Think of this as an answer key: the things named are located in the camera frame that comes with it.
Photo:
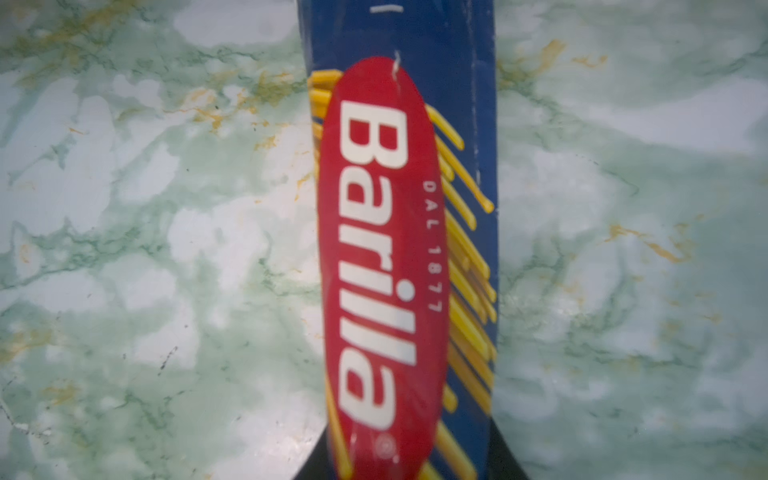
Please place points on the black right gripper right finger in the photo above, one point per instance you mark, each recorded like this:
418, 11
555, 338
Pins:
501, 464

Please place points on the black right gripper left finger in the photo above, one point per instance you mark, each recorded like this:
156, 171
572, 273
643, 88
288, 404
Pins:
317, 464

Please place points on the dark blue spaghetti box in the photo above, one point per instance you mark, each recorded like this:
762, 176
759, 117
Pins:
403, 107

